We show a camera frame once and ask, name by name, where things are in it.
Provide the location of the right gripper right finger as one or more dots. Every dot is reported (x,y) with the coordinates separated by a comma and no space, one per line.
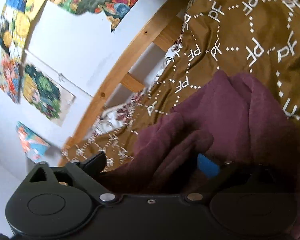
(230,177)

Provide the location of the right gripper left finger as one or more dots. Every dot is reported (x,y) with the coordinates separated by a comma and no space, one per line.
(74,182)

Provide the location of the maroon sweater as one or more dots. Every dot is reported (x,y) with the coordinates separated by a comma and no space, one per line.
(232,118)

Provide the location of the white floral bed sheet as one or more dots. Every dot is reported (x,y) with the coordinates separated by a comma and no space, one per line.
(121,115)

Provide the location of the brown PF patterned blanket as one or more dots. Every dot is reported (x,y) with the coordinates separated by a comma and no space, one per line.
(260,37)

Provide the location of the anime girl wall poster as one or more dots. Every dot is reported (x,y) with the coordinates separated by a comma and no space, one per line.
(33,145)

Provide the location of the anime boy wall poster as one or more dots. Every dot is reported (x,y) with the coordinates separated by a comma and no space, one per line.
(47,96)

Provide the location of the wooden bed frame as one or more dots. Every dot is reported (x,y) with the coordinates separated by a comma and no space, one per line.
(163,29)

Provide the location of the yellow blue wall poster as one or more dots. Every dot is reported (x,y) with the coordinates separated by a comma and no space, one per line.
(15,22)

